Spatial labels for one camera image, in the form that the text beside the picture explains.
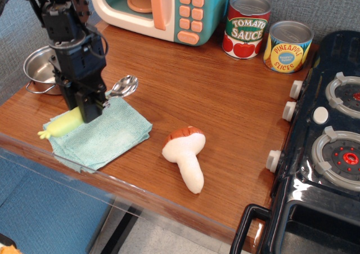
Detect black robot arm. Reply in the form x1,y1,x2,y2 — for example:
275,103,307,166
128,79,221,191
1,0,109,123

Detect pineapple slices can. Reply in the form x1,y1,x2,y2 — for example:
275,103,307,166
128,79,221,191
263,20,314,73

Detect tomato sauce can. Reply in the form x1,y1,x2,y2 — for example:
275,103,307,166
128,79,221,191
222,0,272,59

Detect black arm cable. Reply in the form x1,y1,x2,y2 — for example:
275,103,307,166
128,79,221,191
84,23,109,59

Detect black toy stove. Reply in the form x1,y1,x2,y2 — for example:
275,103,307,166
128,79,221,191
231,30,359,253

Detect clear acrylic barrier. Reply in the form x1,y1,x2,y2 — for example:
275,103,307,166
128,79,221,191
1,136,230,253

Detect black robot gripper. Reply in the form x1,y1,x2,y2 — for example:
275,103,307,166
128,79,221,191
49,33,108,123

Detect teal toy microwave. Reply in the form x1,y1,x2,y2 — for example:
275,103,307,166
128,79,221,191
92,0,228,46

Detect small stainless steel pot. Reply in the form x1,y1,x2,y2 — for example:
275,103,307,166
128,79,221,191
23,46,61,95

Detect spoon with yellow-green handle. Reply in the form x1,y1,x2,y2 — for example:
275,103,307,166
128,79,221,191
37,75,138,139

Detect plush white brown mushroom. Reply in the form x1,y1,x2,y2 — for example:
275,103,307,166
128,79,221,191
161,126,206,194

